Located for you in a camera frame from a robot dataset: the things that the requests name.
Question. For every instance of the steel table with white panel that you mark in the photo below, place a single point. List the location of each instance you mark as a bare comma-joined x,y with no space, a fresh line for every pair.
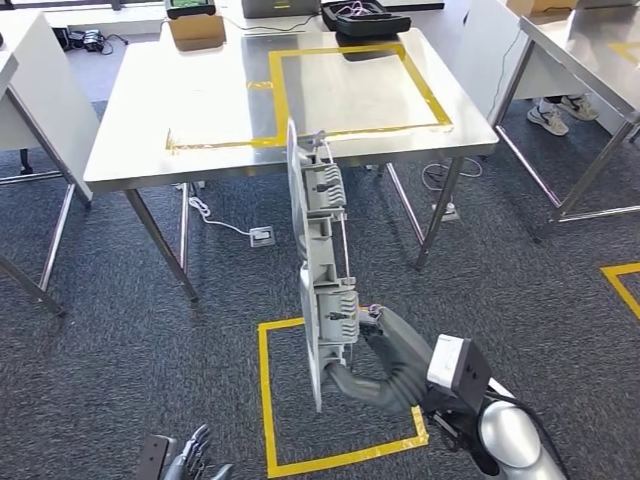
45,99

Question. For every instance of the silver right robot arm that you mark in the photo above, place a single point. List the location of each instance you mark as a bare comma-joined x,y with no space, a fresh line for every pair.
510,430

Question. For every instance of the silver wheel hubcap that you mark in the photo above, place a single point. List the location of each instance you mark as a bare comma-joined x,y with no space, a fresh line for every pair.
324,311

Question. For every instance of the black flat item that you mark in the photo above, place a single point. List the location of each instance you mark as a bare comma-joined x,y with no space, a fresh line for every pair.
372,25

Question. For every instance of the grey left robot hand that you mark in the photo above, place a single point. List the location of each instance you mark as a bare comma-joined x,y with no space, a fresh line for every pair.
187,457

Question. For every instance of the steel workbench table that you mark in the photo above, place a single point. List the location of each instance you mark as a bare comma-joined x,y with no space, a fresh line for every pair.
175,99

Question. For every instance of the white desk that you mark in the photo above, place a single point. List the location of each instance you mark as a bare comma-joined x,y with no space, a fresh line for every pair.
235,23

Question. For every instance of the silver floor socket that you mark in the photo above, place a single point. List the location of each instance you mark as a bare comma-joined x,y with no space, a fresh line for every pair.
262,236
447,212

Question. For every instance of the grey laptop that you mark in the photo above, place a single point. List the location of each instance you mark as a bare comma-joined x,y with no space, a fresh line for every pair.
280,8

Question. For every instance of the person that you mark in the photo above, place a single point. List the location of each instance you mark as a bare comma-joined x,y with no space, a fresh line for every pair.
550,119

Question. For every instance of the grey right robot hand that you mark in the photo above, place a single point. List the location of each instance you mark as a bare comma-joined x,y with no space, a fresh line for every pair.
404,344

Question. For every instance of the white cabinet panel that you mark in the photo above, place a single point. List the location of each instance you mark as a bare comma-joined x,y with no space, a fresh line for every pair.
490,53

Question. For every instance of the yellow tape rectangle, crinkled strip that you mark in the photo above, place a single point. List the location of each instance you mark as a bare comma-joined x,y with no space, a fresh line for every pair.
225,144

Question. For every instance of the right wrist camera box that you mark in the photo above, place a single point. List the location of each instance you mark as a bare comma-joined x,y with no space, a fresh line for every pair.
467,374

